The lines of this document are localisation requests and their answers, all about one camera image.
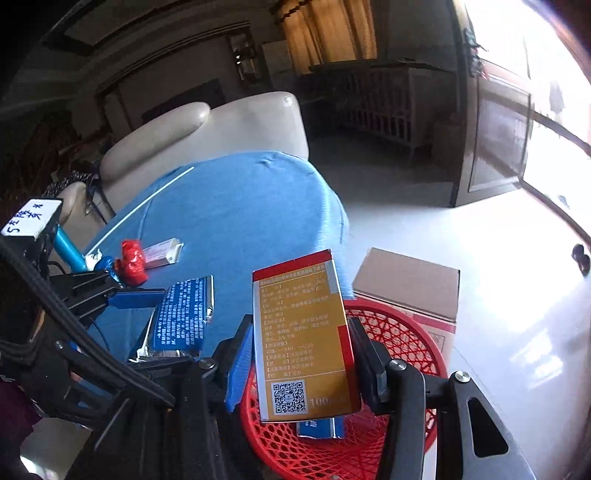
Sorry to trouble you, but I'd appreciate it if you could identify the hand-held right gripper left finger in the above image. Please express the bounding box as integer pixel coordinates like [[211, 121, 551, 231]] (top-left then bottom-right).
[[69, 318, 256, 480]]

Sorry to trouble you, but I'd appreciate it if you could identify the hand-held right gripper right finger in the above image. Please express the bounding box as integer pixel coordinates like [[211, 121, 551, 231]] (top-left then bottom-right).
[[347, 318, 539, 480]]

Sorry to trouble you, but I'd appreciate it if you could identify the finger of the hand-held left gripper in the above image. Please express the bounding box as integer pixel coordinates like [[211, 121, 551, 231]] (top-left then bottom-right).
[[50, 269, 167, 325]]

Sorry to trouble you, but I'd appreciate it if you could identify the red candy wrapper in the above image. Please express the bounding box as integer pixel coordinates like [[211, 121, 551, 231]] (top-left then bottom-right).
[[115, 239, 148, 284]]

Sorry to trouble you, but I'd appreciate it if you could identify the blue foil packet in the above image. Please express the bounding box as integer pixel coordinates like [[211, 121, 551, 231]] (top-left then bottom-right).
[[127, 275, 215, 365]]

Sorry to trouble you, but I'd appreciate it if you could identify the white medicine box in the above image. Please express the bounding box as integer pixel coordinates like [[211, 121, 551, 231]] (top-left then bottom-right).
[[141, 237, 184, 269]]

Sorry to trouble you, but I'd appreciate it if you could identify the orange medicine box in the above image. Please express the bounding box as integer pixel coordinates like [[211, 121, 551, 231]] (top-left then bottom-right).
[[252, 249, 363, 423]]

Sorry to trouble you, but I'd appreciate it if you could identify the red plastic mesh basket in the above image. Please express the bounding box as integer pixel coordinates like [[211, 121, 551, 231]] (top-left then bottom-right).
[[239, 298, 450, 480]]

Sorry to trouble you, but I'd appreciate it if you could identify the blue candy wrapper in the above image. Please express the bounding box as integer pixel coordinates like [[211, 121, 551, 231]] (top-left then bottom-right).
[[95, 256, 122, 282]]

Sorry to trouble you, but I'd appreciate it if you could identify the purple garment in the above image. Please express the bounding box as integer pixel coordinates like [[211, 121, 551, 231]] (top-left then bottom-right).
[[0, 378, 43, 437]]

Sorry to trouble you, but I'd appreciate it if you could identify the small blue box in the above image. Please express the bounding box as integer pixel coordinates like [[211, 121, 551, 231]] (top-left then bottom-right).
[[295, 414, 347, 440]]

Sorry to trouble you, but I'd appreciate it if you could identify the turquoise tube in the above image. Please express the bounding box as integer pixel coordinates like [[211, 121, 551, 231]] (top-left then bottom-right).
[[53, 226, 88, 273]]

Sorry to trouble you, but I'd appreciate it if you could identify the brown cardboard box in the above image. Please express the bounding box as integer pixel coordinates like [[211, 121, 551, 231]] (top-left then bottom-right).
[[353, 248, 461, 370]]

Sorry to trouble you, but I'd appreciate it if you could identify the thin white stick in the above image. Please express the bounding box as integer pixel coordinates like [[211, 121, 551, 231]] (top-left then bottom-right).
[[83, 166, 195, 254]]

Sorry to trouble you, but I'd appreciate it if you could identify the dark patterned cloth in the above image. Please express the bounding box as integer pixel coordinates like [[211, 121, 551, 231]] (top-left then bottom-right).
[[41, 170, 100, 199]]

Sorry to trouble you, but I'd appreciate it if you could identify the blue tablecloth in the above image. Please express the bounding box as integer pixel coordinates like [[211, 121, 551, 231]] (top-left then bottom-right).
[[60, 151, 350, 365]]

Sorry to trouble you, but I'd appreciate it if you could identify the cream leather armchair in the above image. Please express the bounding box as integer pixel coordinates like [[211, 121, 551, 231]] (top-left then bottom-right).
[[55, 91, 310, 232]]

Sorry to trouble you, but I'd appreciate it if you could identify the dark television screen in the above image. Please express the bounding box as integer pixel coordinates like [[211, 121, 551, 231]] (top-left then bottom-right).
[[152, 78, 227, 125]]

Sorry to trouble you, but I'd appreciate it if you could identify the dark shoe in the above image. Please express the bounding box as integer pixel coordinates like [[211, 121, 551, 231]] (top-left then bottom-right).
[[571, 244, 591, 276]]

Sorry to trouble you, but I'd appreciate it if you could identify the brown wooden door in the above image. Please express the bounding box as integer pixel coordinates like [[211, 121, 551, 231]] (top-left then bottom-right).
[[450, 0, 536, 208]]

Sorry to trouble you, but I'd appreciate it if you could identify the white cabinet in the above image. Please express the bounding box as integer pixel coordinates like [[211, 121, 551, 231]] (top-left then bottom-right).
[[262, 41, 294, 93]]

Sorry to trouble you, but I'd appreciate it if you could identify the orange curtain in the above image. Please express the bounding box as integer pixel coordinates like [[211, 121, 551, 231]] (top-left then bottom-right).
[[272, 0, 377, 77]]

